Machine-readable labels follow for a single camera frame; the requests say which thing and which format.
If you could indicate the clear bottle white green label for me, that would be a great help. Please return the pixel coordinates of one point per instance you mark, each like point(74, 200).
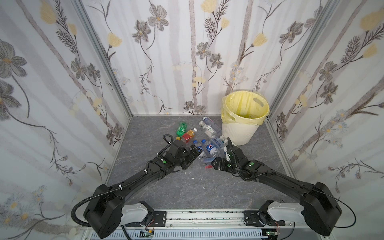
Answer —
point(223, 139)

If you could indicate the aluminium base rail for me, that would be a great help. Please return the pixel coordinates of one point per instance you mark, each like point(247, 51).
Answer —
point(211, 225)

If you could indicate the clear bottle blue cap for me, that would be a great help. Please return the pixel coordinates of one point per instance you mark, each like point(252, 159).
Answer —
point(207, 162)

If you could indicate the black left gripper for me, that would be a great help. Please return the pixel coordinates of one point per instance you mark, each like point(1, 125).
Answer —
point(190, 155)

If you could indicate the clear bottle white cap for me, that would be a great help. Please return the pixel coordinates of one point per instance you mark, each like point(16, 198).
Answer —
point(208, 130)

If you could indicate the white bin with yellow bag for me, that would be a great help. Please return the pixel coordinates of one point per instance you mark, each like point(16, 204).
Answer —
point(242, 112)

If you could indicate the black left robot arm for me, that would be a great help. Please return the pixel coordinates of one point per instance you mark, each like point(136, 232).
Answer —
point(106, 209)

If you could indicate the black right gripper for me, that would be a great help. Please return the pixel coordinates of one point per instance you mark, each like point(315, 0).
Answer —
point(229, 159)

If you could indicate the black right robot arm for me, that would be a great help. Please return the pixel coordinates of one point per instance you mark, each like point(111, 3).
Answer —
point(315, 205)

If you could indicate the dark green bottle yellow cap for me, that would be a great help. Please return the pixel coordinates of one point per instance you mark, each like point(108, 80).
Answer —
point(181, 130)

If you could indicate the blue label clear bottle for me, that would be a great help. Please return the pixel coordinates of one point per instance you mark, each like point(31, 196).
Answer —
point(218, 143)

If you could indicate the red yellow label bottle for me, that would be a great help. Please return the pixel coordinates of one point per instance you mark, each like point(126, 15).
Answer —
point(186, 137)

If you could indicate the clear bottle blue tint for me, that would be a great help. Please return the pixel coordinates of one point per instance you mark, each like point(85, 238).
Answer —
point(208, 121)

